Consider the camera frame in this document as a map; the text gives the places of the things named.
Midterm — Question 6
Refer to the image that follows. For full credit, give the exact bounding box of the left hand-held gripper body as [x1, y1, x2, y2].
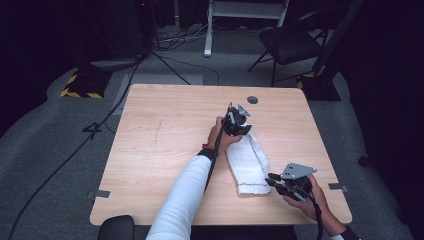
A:
[221, 102, 252, 134]

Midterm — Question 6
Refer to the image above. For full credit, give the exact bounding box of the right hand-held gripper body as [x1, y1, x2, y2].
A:
[280, 162, 318, 203]

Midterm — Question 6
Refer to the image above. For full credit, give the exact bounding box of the white towel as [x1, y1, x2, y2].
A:
[225, 123, 273, 196]

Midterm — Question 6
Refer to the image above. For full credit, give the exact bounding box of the person's left hand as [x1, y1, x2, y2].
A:
[206, 115, 242, 155]

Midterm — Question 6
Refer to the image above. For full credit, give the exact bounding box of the person's right hand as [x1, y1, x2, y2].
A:
[283, 174, 330, 223]

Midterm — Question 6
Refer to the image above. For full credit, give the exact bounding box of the grey tape strip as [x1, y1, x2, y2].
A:
[327, 182, 351, 194]
[87, 189, 111, 200]

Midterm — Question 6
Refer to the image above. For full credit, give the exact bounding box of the black folding chair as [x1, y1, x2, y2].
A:
[247, 7, 330, 88]

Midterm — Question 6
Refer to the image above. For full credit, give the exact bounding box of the black slanted stand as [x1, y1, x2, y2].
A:
[296, 0, 366, 102]

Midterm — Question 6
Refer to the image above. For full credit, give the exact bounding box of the dark equipment cabinet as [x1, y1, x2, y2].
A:
[78, 0, 155, 62]

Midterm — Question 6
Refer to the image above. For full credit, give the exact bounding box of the yellow striped black stand base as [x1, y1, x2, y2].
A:
[59, 68, 113, 100]

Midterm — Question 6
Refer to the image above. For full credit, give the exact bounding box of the black seat armrest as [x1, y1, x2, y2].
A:
[97, 214, 135, 240]

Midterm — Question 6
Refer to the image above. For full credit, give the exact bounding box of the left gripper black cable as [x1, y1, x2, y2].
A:
[203, 102, 234, 193]

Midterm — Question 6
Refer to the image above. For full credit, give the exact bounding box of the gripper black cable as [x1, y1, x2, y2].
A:
[203, 102, 234, 193]
[308, 193, 325, 240]

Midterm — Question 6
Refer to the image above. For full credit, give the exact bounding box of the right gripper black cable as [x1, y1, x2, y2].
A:
[308, 193, 325, 240]

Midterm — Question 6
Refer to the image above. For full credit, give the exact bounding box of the bundle of floor cables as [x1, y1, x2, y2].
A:
[152, 23, 214, 52]

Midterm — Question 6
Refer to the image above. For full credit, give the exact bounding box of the white desk frame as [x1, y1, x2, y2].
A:
[203, 0, 290, 58]

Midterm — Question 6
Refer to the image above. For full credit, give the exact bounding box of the long black floor cable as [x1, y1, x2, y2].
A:
[7, 58, 143, 240]

